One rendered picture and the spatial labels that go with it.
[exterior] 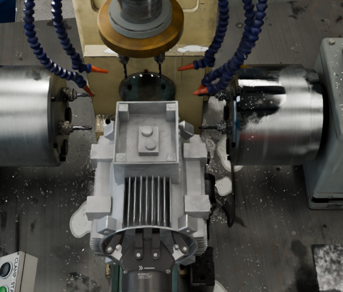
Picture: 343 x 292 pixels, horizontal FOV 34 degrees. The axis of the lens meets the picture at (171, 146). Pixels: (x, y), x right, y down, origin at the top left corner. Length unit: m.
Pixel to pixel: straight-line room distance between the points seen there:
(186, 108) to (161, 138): 0.63
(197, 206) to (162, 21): 0.42
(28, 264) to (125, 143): 0.41
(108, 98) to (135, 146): 0.62
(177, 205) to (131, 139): 0.13
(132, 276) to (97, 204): 0.14
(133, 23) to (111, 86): 0.35
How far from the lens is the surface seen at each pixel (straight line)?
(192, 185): 0.91
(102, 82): 1.45
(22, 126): 1.30
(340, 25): 2.00
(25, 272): 1.20
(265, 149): 1.30
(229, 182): 1.56
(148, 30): 1.13
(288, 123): 1.28
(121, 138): 0.90
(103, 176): 0.93
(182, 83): 1.44
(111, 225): 0.86
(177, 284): 1.29
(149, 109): 0.92
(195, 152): 0.93
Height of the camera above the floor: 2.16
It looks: 57 degrees down
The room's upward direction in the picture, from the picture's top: straight up
